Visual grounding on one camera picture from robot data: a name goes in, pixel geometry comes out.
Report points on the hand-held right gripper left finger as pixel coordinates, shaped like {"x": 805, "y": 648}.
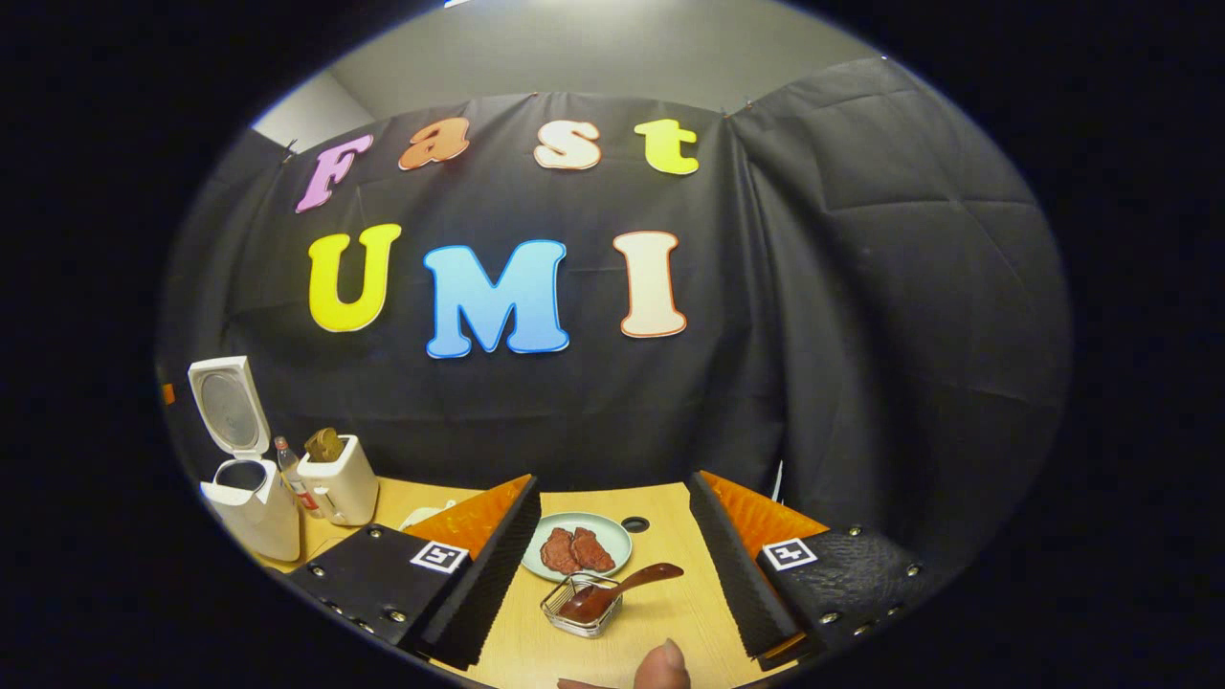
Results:
{"x": 488, "y": 574}

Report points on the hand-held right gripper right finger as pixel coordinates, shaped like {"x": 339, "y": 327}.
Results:
{"x": 732, "y": 574}

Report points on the brown wooden spoon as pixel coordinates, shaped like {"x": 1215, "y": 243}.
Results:
{"x": 641, "y": 577}

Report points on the white rice cooker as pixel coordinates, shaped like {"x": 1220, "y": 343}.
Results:
{"x": 256, "y": 517}

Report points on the brown meat piece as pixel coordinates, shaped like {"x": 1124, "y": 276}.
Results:
{"x": 593, "y": 550}
{"x": 557, "y": 552}

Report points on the white divided grain dish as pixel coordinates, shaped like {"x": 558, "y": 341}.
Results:
{"x": 423, "y": 517}

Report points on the light green plate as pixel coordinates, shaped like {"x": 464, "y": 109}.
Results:
{"x": 615, "y": 538}

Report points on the clear bottle with red label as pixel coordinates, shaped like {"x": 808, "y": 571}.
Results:
{"x": 287, "y": 467}

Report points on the brown toast slice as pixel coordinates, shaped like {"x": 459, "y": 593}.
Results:
{"x": 323, "y": 445}

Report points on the white toaster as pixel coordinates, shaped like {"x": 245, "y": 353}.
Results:
{"x": 346, "y": 483}

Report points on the black backdrop cloth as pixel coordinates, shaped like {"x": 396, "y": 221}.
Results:
{"x": 813, "y": 287}

